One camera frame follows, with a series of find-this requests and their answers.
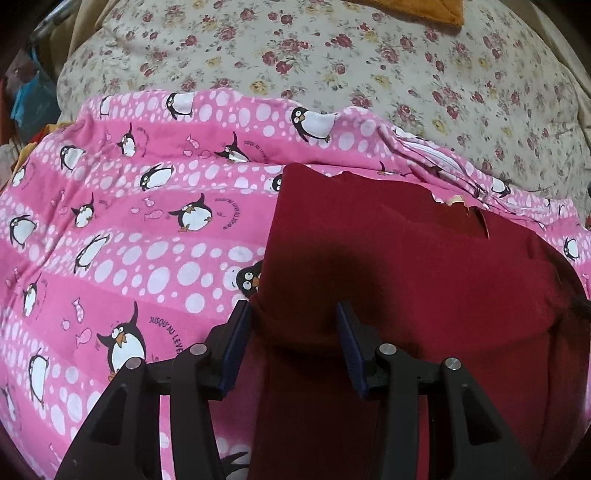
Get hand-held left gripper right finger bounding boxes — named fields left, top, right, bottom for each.
left=336, top=302, right=539, bottom=480

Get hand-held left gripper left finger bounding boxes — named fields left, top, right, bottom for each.
left=54, top=299, right=254, bottom=480

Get dark red garment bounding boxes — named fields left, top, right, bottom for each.
left=247, top=162, right=589, bottom=480

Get pink penguin print blanket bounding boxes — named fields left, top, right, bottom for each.
left=0, top=88, right=591, bottom=480

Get floral quilt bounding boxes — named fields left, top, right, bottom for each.
left=55, top=0, right=591, bottom=217

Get blue plastic bag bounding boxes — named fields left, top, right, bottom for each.
left=9, top=76, right=62, bottom=136

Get orange checked cushion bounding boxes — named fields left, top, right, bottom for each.
left=355, top=0, right=465, bottom=29

